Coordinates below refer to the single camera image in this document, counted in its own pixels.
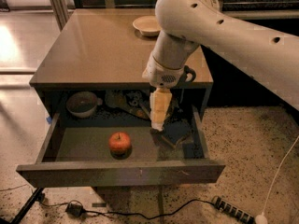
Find dark bowl in drawer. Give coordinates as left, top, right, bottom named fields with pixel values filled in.
left=65, top=91, right=103, bottom=119

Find black power adapter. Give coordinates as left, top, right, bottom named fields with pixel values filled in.
left=65, top=203, right=83, bottom=217

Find grey top drawer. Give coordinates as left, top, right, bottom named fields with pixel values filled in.
left=17, top=106, right=225, bottom=188

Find grey cabinet counter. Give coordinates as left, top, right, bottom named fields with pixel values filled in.
left=29, top=7, right=214, bottom=120

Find red apple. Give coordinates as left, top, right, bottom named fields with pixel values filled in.
left=108, top=132, right=132, bottom=155

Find black power strip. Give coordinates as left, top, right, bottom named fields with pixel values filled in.
left=212, top=196, right=255, bottom=224

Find black floor cable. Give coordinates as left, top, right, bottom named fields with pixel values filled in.
left=36, top=197, right=217, bottom=221

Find metal window frame post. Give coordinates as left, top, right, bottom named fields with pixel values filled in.
left=50, top=0, right=69, bottom=30

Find white cable with plug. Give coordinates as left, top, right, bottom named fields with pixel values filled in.
left=254, top=134, right=299, bottom=224

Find black metal floor bar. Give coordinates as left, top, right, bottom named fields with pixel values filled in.
left=10, top=188, right=44, bottom=224

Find white bowl on counter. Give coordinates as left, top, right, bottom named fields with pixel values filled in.
left=133, top=16, right=161, bottom=37

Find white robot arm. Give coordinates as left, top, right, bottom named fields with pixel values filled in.
left=143, top=0, right=299, bottom=119

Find dark crumpled chip bag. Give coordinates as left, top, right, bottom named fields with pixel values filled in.
left=105, top=90, right=150, bottom=119

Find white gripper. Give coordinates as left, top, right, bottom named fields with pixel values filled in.
left=142, top=54, right=196, bottom=132

